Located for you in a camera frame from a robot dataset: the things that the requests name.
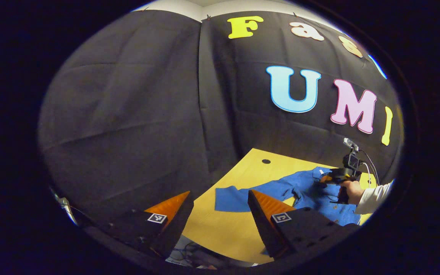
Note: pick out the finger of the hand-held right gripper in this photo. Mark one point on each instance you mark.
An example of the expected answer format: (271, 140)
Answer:
(330, 178)

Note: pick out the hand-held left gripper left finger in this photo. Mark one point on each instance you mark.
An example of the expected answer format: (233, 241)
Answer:
(178, 225)

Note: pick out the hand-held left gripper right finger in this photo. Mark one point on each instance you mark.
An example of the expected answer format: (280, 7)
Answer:
(262, 225)

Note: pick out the blue shirt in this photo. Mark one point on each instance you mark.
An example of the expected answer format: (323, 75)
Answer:
(304, 187)

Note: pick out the black backdrop cloth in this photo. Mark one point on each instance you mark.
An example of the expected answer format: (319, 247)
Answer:
(128, 114)

